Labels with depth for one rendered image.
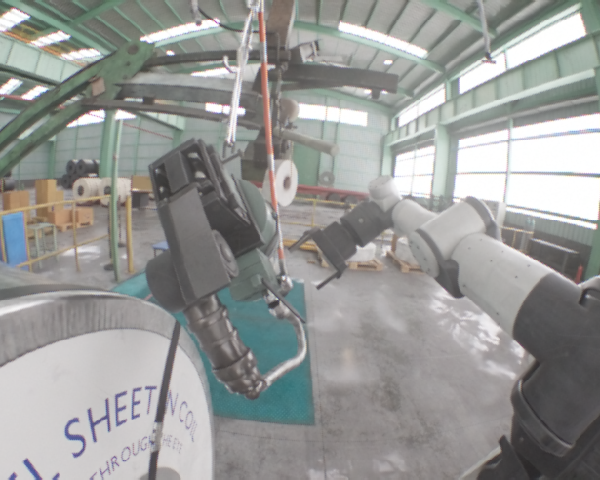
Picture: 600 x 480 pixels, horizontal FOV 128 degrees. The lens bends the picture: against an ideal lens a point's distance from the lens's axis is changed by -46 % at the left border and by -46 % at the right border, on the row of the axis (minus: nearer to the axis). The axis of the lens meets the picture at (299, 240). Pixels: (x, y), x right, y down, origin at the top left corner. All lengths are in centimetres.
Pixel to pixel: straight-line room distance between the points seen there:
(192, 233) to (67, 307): 16
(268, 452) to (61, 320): 154
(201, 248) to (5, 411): 25
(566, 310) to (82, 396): 49
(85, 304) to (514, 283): 45
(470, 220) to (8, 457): 59
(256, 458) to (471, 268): 154
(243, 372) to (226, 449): 141
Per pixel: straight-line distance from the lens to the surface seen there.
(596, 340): 27
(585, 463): 51
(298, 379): 219
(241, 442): 176
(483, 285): 34
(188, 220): 28
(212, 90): 97
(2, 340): 26
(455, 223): 40
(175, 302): 31
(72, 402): 34
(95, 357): 35
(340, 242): 59
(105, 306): 35
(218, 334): 33
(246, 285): 39
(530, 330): 30
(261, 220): 42
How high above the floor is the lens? 145
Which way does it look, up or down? 12 degrees down
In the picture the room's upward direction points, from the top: 6 degrees clockwise
